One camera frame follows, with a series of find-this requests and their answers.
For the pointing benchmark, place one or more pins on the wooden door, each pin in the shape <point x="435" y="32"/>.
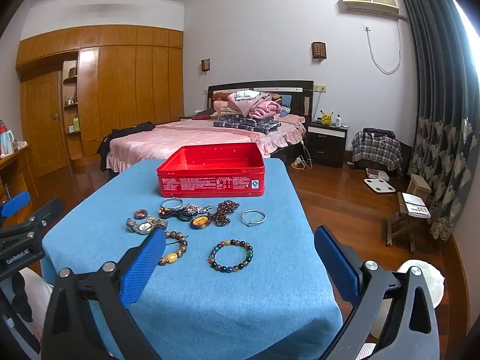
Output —
<point x="41" y="120"/>

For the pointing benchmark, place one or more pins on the plaid folded clothes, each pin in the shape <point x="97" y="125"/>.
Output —
<point x="243" y="123"/>

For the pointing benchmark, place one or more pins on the dark wooden bed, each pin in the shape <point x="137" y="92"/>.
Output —
<point x="300" y="97"/>

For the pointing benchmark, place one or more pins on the wooden wardrobe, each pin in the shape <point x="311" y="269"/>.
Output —
<point x="127" y="82"/>

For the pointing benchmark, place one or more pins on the white bathroom scale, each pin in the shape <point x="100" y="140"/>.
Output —
<point x="378" y="186"/>

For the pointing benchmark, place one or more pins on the small wooden stool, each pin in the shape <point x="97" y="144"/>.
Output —
<point x="418" y="183"/>

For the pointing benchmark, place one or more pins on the white bottle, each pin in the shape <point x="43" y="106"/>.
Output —
<point x="338" y="121"/>

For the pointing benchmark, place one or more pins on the white round object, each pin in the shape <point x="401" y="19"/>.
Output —
<point x="431" y="283"/>

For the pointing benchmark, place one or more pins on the green bottle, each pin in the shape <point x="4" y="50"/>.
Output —
<point x="76" y="124"/>

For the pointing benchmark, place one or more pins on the blue pillow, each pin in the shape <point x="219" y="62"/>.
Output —
<point x="287" y="101"/>

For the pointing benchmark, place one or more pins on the wide silver bangle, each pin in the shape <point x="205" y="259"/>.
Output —
<point x="171" y="207"/>

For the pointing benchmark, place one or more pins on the silver wristwatch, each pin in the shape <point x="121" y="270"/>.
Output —
<point x="143" y="227"/>

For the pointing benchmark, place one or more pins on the amber oval pendant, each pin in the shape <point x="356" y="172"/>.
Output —
<point x="198" y="222"/>

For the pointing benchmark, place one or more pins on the dark wooden stool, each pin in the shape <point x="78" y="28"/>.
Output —
<point x="403" y="228"/>

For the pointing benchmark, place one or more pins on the white thermos red lid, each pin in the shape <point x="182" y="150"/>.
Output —
<point x="4" y="138"/>

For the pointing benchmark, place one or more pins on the blue tablecloth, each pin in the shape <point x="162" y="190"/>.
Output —
<point x="225" y="307"/>

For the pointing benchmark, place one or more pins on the yellow plush toy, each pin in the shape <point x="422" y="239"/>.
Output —
<point x="326" y="118"/>

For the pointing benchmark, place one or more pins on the white booklet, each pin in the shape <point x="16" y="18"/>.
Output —
<point x="414" y="204"/>

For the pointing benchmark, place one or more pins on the thin silver bangle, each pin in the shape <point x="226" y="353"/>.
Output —
<point x="249" y="224"/>

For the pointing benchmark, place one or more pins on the pink folded clothes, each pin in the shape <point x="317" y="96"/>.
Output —
<point x="258" y="107"/>

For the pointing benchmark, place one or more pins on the large wall lamp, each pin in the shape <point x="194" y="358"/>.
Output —
<point x="318" y="50"/>

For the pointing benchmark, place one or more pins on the person's left forearm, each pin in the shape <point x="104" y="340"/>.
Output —
<point x="39" y="296"/>

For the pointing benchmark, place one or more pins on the dark nightstand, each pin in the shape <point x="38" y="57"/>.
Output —
<point x="326" y="146"/>

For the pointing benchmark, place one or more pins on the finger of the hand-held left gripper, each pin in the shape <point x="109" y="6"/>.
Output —
<point x="15" y="199"/>
<point x="47" y="210"/>

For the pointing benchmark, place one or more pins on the pink bedspread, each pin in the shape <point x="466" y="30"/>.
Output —
<point x="180" y="135"/>

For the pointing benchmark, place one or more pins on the black clothing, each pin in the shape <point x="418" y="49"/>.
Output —
<point x="123" y="133"/>

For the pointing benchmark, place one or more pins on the wall socket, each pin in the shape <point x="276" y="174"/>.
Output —
<point x="320" y="89"/>

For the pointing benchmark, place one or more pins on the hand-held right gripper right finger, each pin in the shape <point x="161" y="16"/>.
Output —
<point x="335" y="266"/>

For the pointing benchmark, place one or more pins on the dark floral curtain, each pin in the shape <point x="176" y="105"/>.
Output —
<point x="427" y="101"/>

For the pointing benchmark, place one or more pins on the small wall lamp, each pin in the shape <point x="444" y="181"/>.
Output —
<point x="205" y="65"/>

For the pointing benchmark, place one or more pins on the red cloth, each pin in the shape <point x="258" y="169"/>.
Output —
<point x="204" y="116"/>

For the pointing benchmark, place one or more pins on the wooden desk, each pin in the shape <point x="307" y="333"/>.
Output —
<point x="15" y="172"/>

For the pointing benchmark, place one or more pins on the beige air conditioner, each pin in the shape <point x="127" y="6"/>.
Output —
<point x="369" y="2"/>

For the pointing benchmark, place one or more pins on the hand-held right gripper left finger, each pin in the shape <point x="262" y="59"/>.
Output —
<point x="144" y="266"/>

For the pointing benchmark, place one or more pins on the red tin box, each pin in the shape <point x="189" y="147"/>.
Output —
<point x="210" y="185"/>

